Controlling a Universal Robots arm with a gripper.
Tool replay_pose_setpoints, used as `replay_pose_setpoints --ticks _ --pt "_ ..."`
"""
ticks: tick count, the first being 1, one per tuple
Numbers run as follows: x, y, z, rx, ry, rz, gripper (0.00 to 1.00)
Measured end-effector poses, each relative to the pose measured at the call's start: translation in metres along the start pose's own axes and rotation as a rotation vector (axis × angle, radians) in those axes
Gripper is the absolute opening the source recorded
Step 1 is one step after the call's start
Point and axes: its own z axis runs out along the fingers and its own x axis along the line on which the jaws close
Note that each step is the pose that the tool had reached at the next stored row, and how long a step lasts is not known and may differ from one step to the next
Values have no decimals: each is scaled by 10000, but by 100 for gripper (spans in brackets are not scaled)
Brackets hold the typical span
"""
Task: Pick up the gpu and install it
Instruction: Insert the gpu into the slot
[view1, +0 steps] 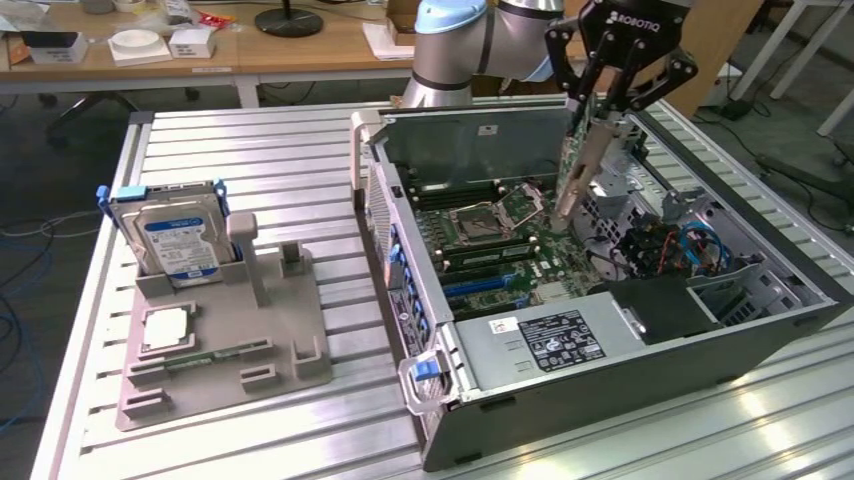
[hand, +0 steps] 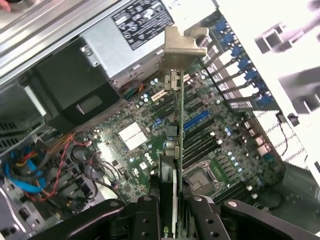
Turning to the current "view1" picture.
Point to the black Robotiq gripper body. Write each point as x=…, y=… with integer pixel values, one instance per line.
x=637, y=40

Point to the graphics card with metal bracket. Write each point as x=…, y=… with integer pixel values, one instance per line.
x=581, y=170

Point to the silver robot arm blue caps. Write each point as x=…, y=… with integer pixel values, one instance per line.
x=441, y=60

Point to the black foot pedal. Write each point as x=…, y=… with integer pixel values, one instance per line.
x=737, y=110

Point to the wooden cabinet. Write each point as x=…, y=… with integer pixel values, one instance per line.
x=728, y=30

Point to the grey metal drive cage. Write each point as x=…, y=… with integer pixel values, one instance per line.
x=631, y=200

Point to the brown cardboard box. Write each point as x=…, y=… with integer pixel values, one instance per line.
x=401, y=12

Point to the white paper stack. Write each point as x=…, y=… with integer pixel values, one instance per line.
x=388, y=42

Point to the black floor stand base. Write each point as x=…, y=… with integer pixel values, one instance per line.
x=801, y=170

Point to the metal socket cover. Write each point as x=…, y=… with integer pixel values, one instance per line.
x=524, y=205

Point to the CPU socket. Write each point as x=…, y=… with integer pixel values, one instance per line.
x=477, y=225

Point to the black RAM stick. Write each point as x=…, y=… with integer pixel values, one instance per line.
x=490, y=252

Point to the green motherboard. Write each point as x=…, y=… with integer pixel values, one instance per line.
x=534, y=260

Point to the black round lamp base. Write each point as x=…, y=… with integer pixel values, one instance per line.
x=290, y=22

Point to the wooden desk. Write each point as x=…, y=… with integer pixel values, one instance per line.
x=268, y=55

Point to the blue expansion slot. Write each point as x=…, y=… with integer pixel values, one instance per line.
x=474, y=286

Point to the grey metal disk bay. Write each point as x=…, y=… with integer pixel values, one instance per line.
x=748, y=300

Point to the black plastic shroud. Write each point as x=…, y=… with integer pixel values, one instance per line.
x=661, y=310

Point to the small red item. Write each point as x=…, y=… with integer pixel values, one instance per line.
x=217, y=20

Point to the small white box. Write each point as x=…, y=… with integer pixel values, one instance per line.
x=193, y=44

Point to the grey power supply unit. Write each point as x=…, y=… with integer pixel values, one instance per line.
x=494, y=360

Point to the black open PC case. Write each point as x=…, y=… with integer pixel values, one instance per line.
x=668, y=390

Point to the white round tape roll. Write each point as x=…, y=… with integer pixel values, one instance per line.
x=141, y=47

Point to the hard disk in blue caddy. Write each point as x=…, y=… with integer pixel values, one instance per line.
x=181, y=245

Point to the grey parts rack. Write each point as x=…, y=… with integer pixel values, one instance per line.
x=268, y=330

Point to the grey cup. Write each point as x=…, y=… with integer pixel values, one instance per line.
x=98, y=6

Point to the black chair base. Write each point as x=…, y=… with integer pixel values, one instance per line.
x=74, y=112

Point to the white box black top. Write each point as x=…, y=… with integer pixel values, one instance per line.
x=54, y=47

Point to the silver CPU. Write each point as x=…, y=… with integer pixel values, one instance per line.
x=168, y=327

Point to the green RAM stick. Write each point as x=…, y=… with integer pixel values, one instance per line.
x=194, y=361

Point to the white table frame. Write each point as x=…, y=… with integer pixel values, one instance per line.
x=763, y=57

